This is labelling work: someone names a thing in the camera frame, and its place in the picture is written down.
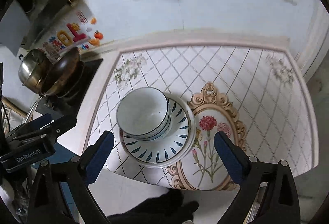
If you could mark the stainless steel pot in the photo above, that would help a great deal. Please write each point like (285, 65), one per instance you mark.
(34, 69)

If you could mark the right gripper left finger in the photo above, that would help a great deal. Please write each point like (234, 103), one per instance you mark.
(85, 172)

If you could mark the colourful wall sticker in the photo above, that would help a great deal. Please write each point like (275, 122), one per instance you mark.
(78, 28)

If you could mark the large white deep plate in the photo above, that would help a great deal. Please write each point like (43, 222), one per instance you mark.
(180, 136)

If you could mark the dark wok pan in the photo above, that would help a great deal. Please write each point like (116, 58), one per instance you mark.
(60, 72)

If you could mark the black rimmed white bowl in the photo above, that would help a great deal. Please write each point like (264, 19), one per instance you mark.
(144, 114)

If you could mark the floral patterned table mat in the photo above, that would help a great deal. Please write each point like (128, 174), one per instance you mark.
(256, 94)

